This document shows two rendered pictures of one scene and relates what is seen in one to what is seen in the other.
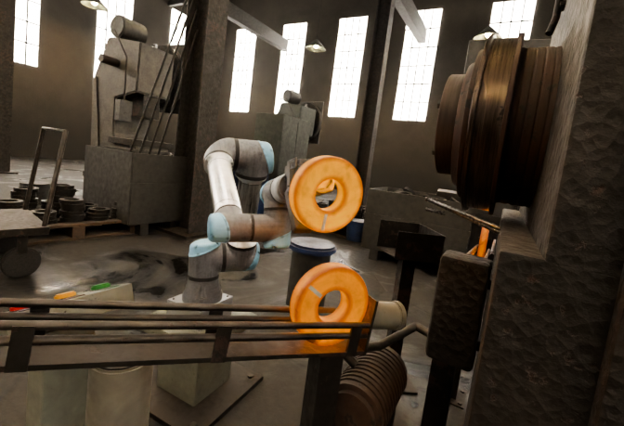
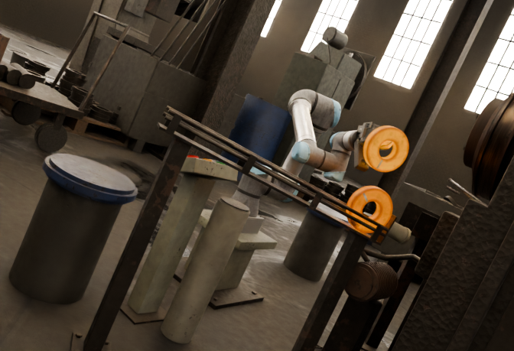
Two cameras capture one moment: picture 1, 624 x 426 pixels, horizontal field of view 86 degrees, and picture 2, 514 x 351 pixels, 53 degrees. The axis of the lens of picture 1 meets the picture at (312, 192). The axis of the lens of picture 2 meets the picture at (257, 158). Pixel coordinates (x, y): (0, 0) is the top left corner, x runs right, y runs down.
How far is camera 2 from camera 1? 1.11 m
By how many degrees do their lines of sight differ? 6
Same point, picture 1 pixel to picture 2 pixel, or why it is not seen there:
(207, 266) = (257, 185)
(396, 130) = (463, 125)
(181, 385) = not seen: hidden behind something
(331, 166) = (394, 133)
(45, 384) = (186, 206)
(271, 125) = (308, 73)
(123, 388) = (235, 219)
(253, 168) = (322, 119)
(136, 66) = not seen: outside the picture
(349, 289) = (383, 204)
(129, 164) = (150, 72)
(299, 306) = (354, 202)
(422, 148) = not seen: hidden behind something
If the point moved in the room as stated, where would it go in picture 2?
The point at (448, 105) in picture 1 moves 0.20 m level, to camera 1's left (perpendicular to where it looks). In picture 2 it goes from (483, 118) to (431, 95)
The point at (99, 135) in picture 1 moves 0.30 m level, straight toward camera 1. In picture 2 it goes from (98, 21) to (100, 21)
